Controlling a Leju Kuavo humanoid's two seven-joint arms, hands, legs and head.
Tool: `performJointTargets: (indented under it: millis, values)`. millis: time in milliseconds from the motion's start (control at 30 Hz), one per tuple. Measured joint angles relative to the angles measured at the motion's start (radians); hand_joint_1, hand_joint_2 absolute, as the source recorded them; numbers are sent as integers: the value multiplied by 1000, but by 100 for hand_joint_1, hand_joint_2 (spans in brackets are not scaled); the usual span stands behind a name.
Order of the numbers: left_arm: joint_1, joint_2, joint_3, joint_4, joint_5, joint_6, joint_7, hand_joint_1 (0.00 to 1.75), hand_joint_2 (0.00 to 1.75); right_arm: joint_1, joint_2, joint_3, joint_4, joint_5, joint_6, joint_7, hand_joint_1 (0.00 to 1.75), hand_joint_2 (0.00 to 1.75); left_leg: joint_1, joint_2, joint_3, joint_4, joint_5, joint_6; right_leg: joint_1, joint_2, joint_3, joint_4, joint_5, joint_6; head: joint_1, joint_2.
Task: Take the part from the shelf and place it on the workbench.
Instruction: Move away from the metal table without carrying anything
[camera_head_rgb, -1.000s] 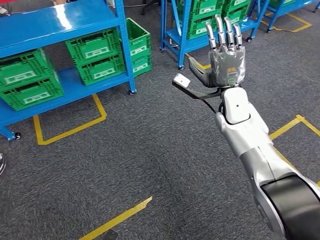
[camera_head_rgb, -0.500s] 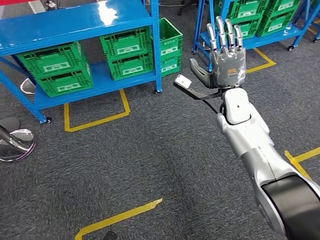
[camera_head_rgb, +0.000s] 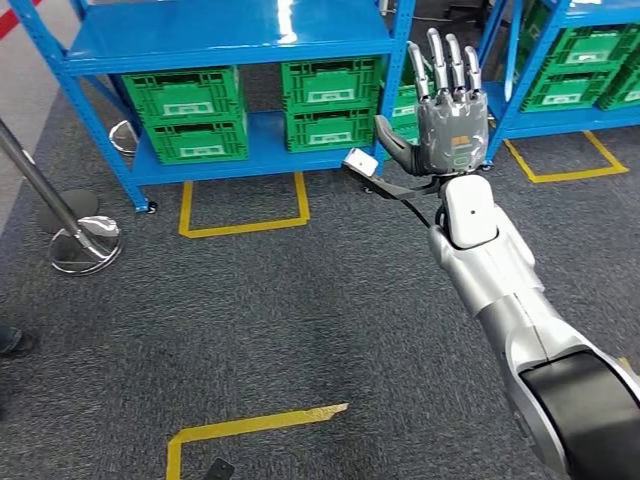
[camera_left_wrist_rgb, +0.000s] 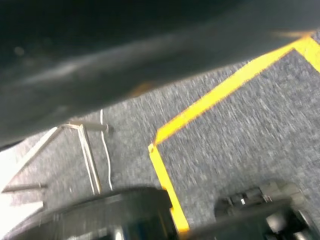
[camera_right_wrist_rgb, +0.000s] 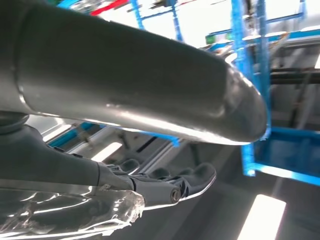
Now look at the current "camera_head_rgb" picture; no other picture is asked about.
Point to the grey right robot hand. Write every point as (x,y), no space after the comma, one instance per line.
(452,132)

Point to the blue steel shelf rack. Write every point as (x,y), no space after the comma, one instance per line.
(225,26)
(550,122)

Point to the green plastic crate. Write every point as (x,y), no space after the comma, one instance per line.
(330,83)
(185,93)
(404,73)
(404,109)
(590,46)
(200,142)
(330,129)
(625,89)
(532,33)
(564,89)

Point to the yellow floor tape strip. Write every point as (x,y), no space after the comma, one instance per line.
(626,366)

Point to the black robot left foot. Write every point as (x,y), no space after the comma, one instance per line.
(218,470)

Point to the chrome stanchion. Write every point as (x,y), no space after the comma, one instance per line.
(100,252)

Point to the red barrier belt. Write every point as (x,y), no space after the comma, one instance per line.
(10,23)

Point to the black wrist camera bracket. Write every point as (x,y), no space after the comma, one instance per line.
(395,191)

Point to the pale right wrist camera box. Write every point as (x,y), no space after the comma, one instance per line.
(361,162)

